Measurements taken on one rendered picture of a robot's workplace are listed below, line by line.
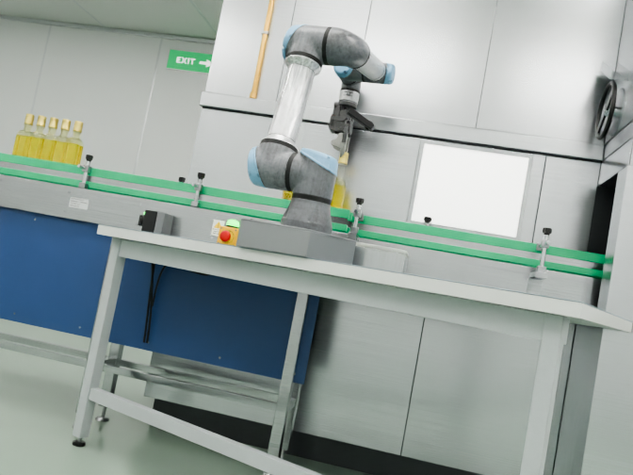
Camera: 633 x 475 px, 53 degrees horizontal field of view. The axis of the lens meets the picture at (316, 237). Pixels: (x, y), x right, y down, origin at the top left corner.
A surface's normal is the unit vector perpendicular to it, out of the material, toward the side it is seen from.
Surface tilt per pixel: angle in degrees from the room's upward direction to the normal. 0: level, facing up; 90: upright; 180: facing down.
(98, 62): 90
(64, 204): 90
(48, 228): 90
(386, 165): 90
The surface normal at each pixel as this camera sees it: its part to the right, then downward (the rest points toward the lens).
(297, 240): -0.54, -0.16
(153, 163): -0.17, -0.11
